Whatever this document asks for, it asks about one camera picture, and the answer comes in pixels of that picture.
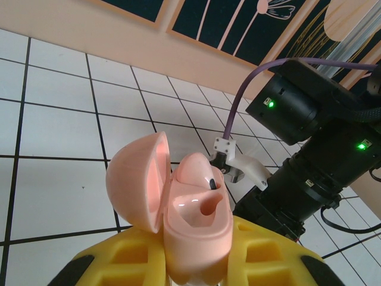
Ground pink earbud charging case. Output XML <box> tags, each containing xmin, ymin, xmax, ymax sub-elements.
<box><xmin>105</xmin><ymin>132</ymin><xmax>235</xmax><ymax>286</ymax></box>

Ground wall panel pink flowers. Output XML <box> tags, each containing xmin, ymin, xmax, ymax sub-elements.
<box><xmin>165</xmin><ymin>0</ymin><xmax>321</xmax><ymax>69</ymax></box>

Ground wall panel orange circle leaves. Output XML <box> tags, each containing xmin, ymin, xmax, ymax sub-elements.
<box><xmin>86</xmin><ymin>0</ymin><xmax>167</xmax><ymax>30</ymax></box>

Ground aluminium corner post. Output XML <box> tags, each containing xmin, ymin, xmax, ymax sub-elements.
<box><xmin>315</xmin><ymin>0</ymin><xmax>381</xmax><ymax>87</ymax></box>

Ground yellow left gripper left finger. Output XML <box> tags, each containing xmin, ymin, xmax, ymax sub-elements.
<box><xmin>49</xmin><ymin>226</ymin><xmax>167</xmax><ymax>286</ymax></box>

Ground pink wireless earbud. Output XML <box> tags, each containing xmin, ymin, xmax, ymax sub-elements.
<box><xmin>173</xmin><ymin>153</ymin><xmax>223</xmax><ymax>191</ymax></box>

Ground thin black gripper wire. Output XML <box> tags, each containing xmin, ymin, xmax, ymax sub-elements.
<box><xmin>320</xmin><ymin>204</ymin><xmax>381</xmax><ymax>235</ymax></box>

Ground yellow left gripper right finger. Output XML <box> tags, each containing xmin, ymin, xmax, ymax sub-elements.
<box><xmin>220</xmin><ymin>215</ymin><xmax>338</xmax><ymax>286</ymax></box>

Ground wall panel pink circle gold lines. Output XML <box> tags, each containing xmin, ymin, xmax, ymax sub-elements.
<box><xmin>261</xmin><ymin>0</ymin><xmax>376</xmax><ymax>69</ymax></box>

